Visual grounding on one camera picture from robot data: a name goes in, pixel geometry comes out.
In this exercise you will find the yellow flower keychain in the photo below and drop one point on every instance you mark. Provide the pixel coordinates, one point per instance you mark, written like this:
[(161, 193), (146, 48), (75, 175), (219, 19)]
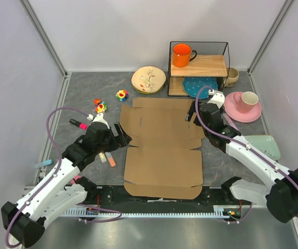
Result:
[(100, 108)]

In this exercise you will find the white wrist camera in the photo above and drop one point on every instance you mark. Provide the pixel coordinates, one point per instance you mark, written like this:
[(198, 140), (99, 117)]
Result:
[(216, 97), (100, 118)]

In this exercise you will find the black wire wooden shelf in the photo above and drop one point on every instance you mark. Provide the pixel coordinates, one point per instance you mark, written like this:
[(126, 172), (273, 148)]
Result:
[(208, 59)]

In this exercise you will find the light blue highlighter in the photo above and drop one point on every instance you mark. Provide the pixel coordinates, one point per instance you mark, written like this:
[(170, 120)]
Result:
[(43, 164)]

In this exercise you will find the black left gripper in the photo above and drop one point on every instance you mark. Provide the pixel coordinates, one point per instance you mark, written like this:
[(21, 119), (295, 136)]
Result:
[(122, 139)]

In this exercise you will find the pink black highlighter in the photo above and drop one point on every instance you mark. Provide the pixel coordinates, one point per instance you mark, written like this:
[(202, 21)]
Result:
[(81, 125)]

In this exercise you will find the brown cardboard box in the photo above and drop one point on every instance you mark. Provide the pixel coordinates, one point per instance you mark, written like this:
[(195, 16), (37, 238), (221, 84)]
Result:
[(163, 158)]

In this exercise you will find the blue dotted plate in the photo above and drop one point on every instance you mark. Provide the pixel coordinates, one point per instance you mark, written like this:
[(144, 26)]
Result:
[(192, 85)]

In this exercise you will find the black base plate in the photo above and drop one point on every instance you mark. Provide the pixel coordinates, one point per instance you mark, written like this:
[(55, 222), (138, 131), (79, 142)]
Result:
[(111, 195)]

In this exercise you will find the orange mug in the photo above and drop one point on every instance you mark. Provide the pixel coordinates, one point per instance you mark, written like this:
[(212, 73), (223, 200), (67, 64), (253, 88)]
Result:
[(182, 54)]

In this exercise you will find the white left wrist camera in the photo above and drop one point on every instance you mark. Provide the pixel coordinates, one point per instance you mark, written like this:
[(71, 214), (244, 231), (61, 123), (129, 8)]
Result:
[(100, 118)]

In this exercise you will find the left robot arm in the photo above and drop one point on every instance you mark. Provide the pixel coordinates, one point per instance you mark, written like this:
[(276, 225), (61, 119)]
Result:
[(26, 220)]

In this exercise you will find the mint green square plate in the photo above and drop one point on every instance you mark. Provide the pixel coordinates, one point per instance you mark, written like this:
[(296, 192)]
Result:
[(266, 144)]

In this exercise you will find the rainbow flower plush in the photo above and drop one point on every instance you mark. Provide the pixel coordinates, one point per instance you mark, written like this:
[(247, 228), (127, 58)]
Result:
[(122, 95)]

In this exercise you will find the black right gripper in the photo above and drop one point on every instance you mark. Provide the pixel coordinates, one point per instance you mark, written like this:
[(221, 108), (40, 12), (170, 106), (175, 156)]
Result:
[(192, 109)]

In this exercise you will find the pink saucer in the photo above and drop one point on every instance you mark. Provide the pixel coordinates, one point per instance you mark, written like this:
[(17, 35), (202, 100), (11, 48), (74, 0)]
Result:
[(230, 109)]

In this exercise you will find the cream bird plate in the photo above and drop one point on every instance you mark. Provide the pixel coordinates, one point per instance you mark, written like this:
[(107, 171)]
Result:
[(148, 80)]

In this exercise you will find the grey cable duct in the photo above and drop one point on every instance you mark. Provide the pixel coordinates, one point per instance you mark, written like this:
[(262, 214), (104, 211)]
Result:
[(85, 212)]

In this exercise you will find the small orange toy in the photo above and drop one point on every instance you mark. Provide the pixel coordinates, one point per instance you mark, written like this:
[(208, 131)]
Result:
[(97, 101)]

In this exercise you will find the pink cup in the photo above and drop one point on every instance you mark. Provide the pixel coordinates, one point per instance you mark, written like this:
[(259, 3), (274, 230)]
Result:
[(245, 101)]

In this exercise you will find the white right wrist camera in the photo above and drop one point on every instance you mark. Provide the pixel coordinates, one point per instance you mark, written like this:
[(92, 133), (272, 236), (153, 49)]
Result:
[(216, 97)]

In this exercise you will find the beige ceramic cup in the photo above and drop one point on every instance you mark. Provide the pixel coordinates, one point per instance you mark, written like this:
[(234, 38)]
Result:
[(232, 77)]

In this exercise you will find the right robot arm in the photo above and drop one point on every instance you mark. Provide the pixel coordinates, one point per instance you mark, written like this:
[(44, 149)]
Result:
[(278, 191)]

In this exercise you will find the orange highlighter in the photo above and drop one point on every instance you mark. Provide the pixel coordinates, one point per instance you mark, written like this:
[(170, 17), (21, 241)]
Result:
[(110, 159)]

